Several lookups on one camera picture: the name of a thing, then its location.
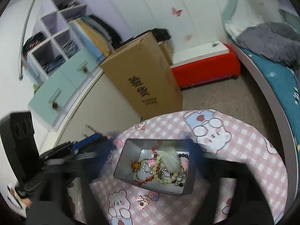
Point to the amber bead charm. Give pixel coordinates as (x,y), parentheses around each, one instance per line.
(135,166)

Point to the green plant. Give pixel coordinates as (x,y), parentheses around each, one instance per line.
(36,88)

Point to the white pillow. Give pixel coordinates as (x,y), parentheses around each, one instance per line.
(234,29)

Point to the teal bed sheet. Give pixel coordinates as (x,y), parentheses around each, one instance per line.
(279,84)

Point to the pine cone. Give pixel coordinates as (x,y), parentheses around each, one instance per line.
(84,69)
(54,105)

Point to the black jacket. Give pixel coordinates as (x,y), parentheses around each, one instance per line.
(107,30)

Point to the tan jacket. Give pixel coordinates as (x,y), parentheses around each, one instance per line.
(96,36)

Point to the white wardrobe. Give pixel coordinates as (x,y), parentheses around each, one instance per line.
(152,4)

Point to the person's left hand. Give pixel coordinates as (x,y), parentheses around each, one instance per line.
(24,200)

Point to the black bag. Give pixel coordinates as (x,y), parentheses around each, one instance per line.
(161,34)

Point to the light blue jacket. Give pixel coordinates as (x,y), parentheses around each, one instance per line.
(84,39)

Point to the tall cardboard box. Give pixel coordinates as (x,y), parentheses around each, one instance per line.
(145,79)

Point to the dark folded clothes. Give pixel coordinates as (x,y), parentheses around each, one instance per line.
(68,4)

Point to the metal hair clip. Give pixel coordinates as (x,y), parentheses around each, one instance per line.
(213,44)

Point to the long white low cabinet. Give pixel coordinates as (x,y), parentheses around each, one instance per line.
(93,107)

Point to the small pearl brooch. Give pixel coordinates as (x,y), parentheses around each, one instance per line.
(143,200)

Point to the purple stair cabinet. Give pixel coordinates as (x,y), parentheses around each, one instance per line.
(51,21)

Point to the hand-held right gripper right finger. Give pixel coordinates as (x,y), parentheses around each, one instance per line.
(194,154)

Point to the grey duvet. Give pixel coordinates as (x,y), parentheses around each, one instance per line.
(274,42)

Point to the pale jade pendant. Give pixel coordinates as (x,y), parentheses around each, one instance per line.
(172,160)

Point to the teal drawer cabinet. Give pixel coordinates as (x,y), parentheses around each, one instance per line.
(68,75)

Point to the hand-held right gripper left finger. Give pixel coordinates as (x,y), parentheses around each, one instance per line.
(107,154)

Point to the grey metal tin box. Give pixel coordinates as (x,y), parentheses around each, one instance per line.
(124,164)

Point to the pile of dark clothes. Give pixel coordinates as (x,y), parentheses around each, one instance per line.
(32,43)

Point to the red bench with white top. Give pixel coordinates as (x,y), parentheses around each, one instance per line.
(206,68)

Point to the bed with teal cover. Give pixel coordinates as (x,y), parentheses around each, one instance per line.
(269,96)

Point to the pink checked tablecloth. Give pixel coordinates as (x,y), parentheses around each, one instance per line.
(234,168)

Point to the pink butterfly sticker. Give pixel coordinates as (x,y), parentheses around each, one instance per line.
(176,11)

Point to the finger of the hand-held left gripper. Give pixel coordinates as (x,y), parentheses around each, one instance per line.
(86,143)

